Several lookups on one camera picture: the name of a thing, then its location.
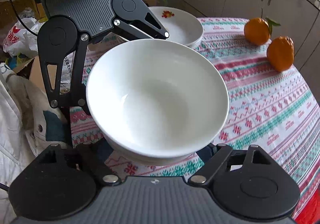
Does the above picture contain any white plate with burn spot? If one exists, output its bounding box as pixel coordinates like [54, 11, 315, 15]
[149, 6, 203, 44]

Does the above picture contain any white sleeve left forearm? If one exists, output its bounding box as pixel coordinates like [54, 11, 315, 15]
[0, 64, 68, 224]

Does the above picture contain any orange without leaf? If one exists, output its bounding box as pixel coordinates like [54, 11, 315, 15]
[266, 36, 295, 73]

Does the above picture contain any red snack package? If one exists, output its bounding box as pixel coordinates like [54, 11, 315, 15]
[295, 191, 320, 224]

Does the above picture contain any floral white bowl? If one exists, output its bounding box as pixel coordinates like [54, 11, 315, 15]
[86, 39, 229, 160]
[102, 131, 198, 165]

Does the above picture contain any orange with green leaf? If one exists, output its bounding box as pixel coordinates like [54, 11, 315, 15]
[244, 9, 281, 46]

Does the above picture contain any patterned tablecloth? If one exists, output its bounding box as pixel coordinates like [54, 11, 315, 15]
[68, 16, 320, 219]

